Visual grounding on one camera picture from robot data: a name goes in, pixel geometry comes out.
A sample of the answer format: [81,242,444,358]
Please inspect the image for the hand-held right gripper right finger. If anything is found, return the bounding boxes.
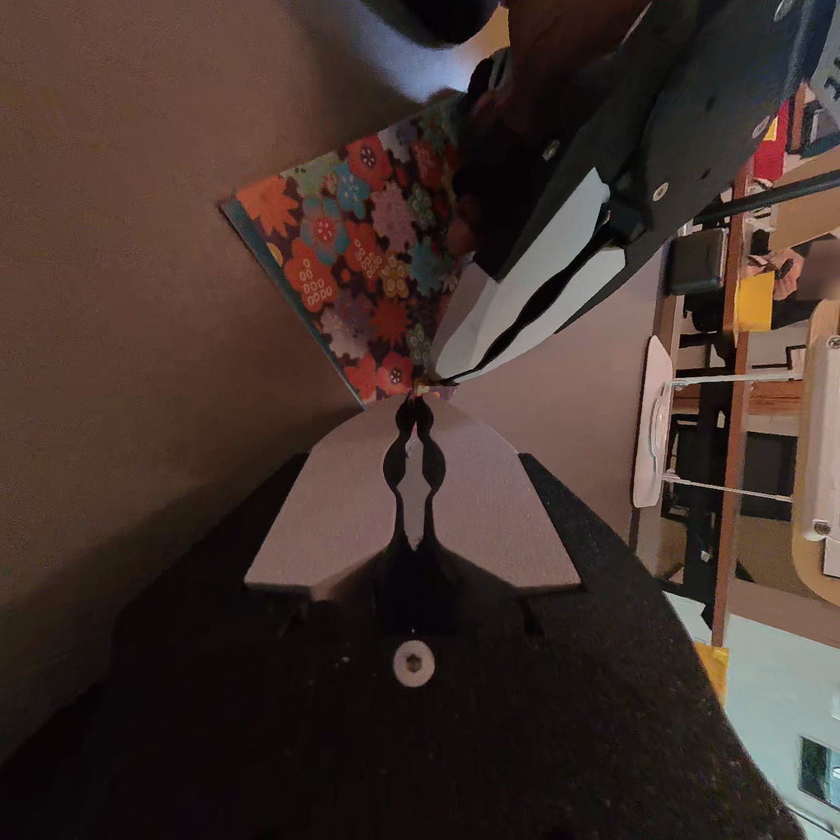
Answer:
[418,392,582,595]

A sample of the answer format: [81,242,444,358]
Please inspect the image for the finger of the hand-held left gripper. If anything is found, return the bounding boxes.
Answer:
[447,242,631,387]
[430,167,614,383]

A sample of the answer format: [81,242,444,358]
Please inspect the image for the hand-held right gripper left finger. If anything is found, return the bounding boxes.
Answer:
[243,392,420,597]

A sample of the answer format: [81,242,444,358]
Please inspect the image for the dark flower origami paper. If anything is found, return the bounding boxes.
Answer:
[220,92,497,405]

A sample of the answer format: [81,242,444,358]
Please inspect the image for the small yellow object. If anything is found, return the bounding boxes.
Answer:
[731,269,777,334]

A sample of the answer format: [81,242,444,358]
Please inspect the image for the black textured armrest pad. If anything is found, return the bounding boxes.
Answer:
[359,0,502,48]

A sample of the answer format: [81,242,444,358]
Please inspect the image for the instruction sheet board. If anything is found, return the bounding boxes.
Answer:
[791,298,840,609]

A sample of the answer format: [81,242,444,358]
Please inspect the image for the black table frame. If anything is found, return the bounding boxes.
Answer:
[693,167,840,227]

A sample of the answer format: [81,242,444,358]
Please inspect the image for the white flat base plate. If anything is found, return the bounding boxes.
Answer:
[632,334,678,511]

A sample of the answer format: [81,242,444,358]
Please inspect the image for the wooden shelf frame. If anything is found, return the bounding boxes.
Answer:
[657,79,840,651]

